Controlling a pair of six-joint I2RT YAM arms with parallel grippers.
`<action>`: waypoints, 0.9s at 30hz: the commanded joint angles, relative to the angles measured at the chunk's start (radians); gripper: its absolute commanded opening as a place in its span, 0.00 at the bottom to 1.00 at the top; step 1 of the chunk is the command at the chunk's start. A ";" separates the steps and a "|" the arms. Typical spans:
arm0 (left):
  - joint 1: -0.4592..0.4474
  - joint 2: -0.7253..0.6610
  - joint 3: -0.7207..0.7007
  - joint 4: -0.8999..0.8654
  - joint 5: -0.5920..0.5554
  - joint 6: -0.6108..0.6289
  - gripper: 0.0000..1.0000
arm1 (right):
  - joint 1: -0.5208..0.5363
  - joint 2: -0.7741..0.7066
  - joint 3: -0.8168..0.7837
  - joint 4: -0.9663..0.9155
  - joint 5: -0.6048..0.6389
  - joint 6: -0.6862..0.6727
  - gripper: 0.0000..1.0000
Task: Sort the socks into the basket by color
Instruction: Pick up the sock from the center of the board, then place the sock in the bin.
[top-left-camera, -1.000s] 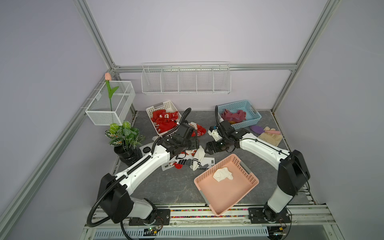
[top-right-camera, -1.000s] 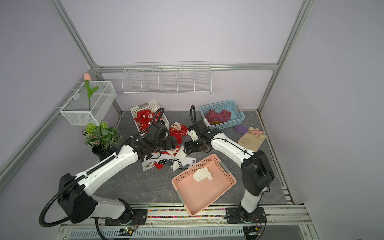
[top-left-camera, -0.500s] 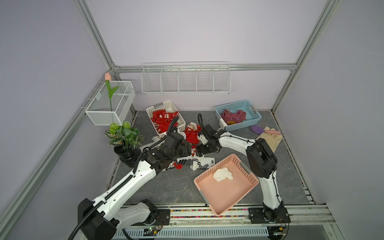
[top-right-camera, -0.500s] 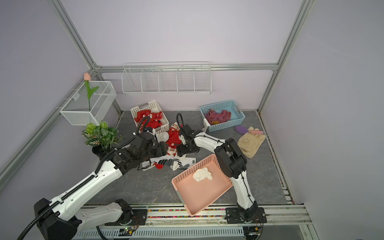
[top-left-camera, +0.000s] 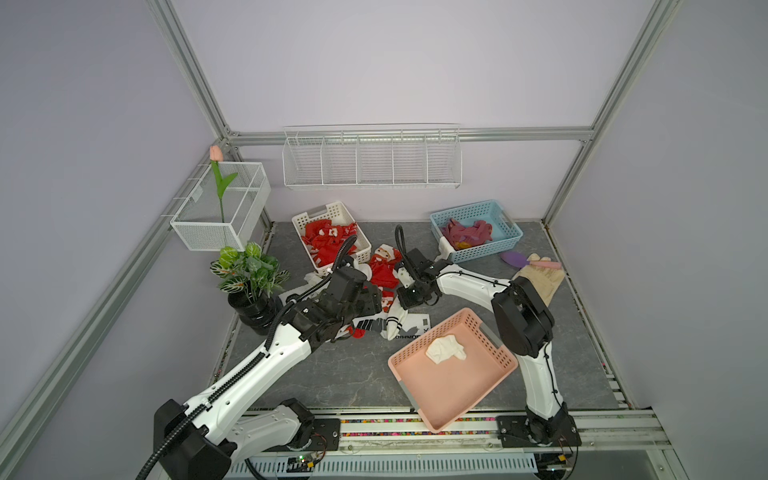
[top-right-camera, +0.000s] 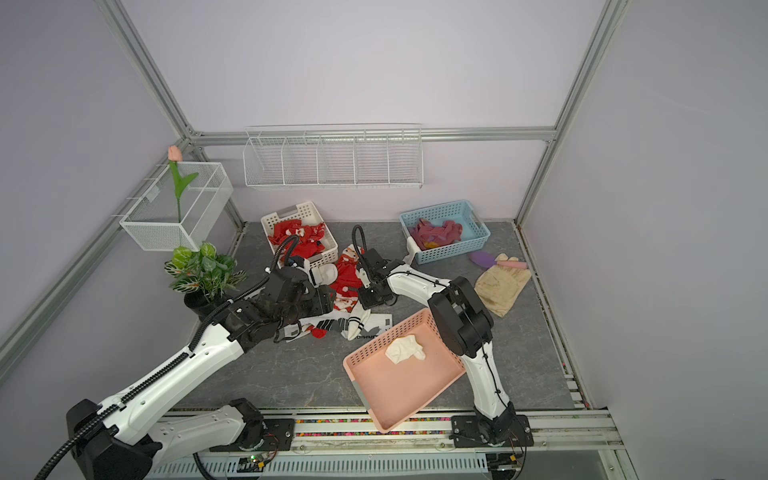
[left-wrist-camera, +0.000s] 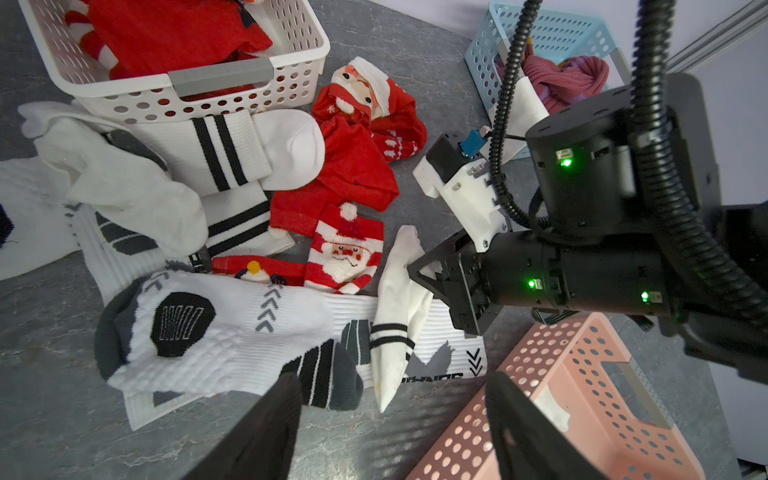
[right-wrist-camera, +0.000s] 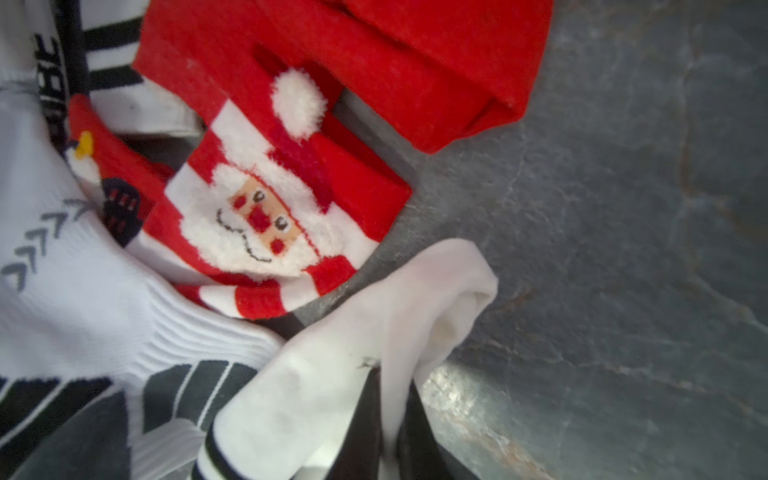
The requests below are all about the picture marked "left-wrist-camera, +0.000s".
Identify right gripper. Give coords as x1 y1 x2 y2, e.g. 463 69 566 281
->
407 229 502 336

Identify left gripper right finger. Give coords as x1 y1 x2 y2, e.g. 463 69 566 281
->
485 372 605 480

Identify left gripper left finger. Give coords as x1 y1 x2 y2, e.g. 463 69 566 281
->
185 373 303 479

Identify white sock black ankle stripes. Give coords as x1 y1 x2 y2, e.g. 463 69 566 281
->
369 225 433 412

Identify plain red fleece sock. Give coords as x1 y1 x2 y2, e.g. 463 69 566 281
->
270 116 399 236

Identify pink purple yellow sock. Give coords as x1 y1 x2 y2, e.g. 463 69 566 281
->
510 37 610 119

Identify santa face red sock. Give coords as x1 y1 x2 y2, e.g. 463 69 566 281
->
312 57 428 162

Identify red white striped sock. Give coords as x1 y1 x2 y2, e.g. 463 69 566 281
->
64 0 273 80

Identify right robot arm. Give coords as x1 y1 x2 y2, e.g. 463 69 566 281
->
408 1 767 383

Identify pink plastic basket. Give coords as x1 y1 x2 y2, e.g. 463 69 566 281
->
404 310 708 480

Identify blue plastic basket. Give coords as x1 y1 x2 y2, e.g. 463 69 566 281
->
463 0 632 160

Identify white plastic basket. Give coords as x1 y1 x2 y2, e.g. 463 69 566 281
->
21 1 330 125

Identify white sock grey emblem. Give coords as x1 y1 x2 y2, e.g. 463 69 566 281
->
123 295 488 430

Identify santa striped small sock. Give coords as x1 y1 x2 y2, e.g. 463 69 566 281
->
304 203 384 295

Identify white sock black pattern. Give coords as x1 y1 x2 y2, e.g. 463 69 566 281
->
94 270 364 411

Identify white cuff red sock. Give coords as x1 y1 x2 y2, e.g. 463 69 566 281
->
501 76 549 164

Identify red penguin sock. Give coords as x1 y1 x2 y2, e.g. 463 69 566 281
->
213 255 305 286

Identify white black striped sock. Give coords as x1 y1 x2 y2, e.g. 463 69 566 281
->
130 110 325 257

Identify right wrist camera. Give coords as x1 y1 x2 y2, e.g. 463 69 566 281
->
413 127 509 253

